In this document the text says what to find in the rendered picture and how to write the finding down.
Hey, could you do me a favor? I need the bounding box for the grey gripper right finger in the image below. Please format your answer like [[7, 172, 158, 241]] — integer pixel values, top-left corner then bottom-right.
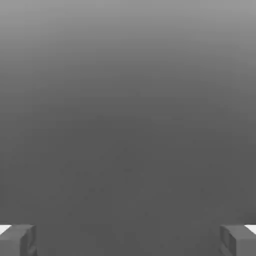
[[219, 224, 256, 256]]

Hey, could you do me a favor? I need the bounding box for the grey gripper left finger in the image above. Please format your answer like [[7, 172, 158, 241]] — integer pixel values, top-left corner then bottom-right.
[[0, 224, 38, 256]]

